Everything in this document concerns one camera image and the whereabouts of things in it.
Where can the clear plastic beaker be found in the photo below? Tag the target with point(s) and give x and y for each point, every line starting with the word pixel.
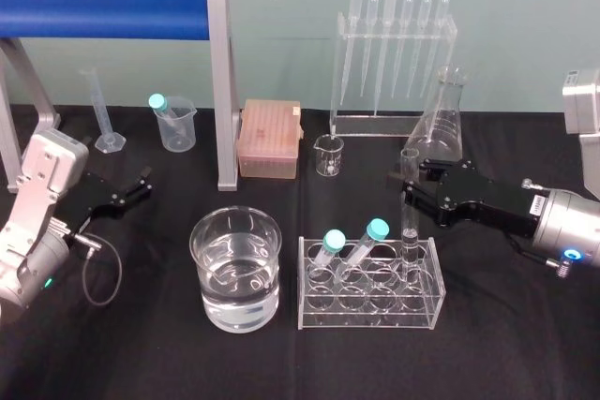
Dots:
pixel 180 133

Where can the small glass beaker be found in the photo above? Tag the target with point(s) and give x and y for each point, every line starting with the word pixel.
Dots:
pixel 329 156

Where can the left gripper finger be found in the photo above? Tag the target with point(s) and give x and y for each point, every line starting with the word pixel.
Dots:
pixel 139 193
pixel 143 172

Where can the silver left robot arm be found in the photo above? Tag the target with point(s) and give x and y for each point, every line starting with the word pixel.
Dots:
pixel 28 250

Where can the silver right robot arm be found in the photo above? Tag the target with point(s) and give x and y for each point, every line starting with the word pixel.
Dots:
pixel 567 222

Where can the large glass beaker with water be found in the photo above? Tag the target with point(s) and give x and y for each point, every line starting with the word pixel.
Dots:
pixel 236 278

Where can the teal-capped plastic tube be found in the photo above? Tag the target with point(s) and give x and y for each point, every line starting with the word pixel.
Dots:
pixel 378 230
pixel 157 101
pixel 334 241

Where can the clear acrylic test tube rack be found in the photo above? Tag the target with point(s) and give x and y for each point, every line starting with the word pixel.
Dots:
pixel 375 311

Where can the glass conical flask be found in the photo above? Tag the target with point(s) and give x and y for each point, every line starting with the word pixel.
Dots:
pixel 438 128

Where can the clear acrylic pipette rack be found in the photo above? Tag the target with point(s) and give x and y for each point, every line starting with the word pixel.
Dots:
pixel 375 124

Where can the grey metal stand support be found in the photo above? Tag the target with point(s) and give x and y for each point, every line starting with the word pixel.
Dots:
pixel 33 91
pixel 224 91

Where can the pink pipette tip box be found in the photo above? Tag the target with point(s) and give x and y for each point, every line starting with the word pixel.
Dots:
pixel 268 137

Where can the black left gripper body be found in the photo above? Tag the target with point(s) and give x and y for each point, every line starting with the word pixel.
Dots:
pixel 100 198

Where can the blue cylindrical tube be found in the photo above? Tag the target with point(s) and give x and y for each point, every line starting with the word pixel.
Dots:
pixel 103 6

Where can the black table cloth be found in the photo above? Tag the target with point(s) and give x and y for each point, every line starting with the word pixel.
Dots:
pixel 140 362

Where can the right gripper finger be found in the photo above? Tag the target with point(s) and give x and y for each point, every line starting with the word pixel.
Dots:
pixel 422 198
pixel 443 167

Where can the glass test tube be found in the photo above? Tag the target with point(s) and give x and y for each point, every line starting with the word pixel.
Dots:
pixel 409 245

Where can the clear plastic graduated cylinder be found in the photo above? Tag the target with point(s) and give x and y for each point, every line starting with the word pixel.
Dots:
pixel 104 114

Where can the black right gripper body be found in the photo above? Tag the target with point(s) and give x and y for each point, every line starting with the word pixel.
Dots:
pixel 483 201

